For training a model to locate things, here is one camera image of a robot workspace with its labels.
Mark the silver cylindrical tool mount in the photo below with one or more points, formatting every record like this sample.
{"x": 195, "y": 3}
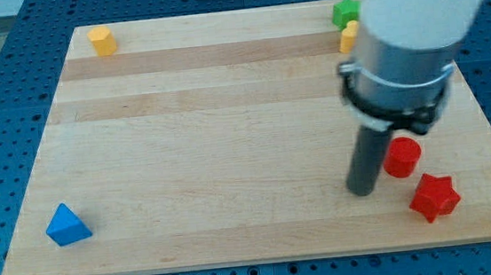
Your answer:
{"x": 390, "y": 87}

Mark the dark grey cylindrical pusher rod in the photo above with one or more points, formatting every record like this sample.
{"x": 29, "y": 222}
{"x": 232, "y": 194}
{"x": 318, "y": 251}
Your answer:
{"x": 367, "y": 160}

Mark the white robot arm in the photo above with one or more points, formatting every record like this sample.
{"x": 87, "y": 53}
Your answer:
{"x": 418, "y": 24}

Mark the blue triangle block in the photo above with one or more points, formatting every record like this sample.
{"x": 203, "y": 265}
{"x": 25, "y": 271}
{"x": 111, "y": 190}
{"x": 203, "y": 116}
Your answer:
{"x": 66, "y": 227}

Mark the red cylinder block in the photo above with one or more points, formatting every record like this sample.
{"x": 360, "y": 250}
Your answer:
{"x": 402, "y": 157}

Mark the yellow heart block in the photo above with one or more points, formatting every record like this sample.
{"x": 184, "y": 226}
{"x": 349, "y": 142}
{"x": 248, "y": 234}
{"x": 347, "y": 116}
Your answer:
{"x": 348, "y": 36}

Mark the red star block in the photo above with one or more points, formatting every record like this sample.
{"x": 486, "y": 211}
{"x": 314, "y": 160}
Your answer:
{"x": 434, "y": 197}

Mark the green star block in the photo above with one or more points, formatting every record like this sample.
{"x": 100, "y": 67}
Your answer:
{"x": 344, "y": 12}

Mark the wooden board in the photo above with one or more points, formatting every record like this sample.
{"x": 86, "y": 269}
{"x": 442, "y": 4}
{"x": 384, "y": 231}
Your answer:
{"x": 221, "y": 139}

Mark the yellow hexagon block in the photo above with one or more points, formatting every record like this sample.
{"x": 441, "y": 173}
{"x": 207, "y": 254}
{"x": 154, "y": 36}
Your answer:
{"x": 102, "y": 40}

